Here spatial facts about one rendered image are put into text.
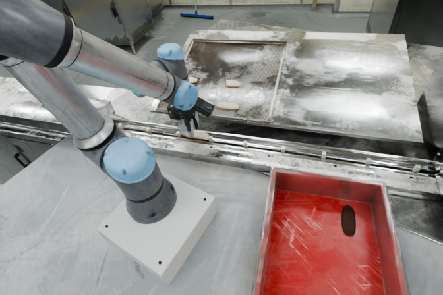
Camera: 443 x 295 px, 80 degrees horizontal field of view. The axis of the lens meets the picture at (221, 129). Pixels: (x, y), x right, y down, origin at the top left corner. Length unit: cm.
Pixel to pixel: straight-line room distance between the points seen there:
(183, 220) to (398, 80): 98
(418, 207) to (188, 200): 69
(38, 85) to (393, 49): 131
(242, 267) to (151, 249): 25
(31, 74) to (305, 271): 79
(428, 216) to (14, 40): 105
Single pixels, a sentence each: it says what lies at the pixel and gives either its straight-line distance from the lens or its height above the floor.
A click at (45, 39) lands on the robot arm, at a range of 51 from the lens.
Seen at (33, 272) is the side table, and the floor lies 82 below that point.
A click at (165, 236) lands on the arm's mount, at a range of 81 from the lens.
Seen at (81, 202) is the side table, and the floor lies 82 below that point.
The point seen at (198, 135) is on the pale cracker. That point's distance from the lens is 104.
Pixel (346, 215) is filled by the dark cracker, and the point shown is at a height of 83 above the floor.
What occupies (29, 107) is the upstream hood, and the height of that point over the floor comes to 92.
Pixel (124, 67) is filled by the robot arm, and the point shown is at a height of 134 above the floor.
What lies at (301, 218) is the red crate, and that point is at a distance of 89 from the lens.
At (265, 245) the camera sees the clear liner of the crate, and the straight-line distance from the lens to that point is 73.
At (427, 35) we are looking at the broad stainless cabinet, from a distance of 268.
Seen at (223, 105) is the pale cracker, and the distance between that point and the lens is 112.
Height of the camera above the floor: 160
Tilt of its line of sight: 43 degrees down
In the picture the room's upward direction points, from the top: 9 degrees counter-clockwise
